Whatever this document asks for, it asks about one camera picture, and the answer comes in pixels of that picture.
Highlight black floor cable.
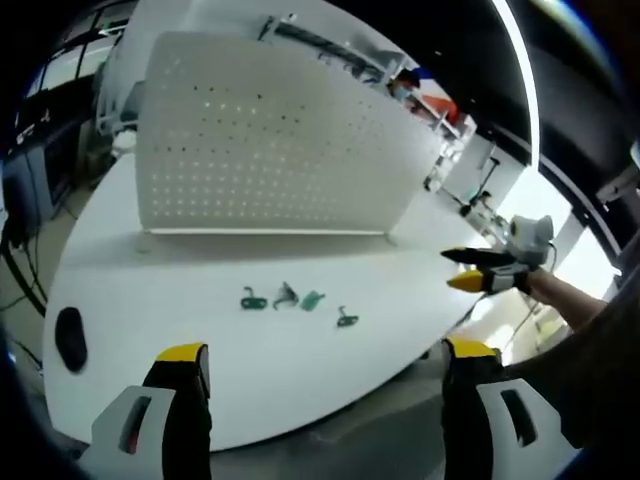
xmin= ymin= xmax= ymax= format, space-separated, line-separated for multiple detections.
xmin=0 ymin=219 xmax=49 ymax=314

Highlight white workbench shelving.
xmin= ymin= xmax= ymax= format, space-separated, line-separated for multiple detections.
xmin=259 ymin=14 xmax=419 ymax=86

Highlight light green hook assembly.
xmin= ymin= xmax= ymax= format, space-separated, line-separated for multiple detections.
xmin=299 ymin=289 xmax=327 ymax=313

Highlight white perforated mounting plate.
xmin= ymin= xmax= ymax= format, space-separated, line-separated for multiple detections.
xmin=133 ymin=30 xmax=432 ymax=247

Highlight grey metal hook assembly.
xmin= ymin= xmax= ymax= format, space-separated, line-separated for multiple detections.
xmin=273 ymin=280 xmax=300 ymax=309

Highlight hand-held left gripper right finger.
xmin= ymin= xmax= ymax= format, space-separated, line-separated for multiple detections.
xmin=439 ymin=335 xmax=576 ymax=480

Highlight person's dark clothing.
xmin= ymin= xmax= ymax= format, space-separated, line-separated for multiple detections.
xmin=499 ymin=277 xmax=640 ymax=451

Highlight black kick scooter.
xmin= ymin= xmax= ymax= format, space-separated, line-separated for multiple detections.
xmin=458 ymin=156 xmax=502 ymax=217

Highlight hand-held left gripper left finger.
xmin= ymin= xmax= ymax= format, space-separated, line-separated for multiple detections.
xmin=82 ymin=342 xmax=214 ymax=480

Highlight black computer mouse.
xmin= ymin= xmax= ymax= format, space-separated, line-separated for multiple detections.
xmin=54 ymin=306 xmax=89 ymax=372

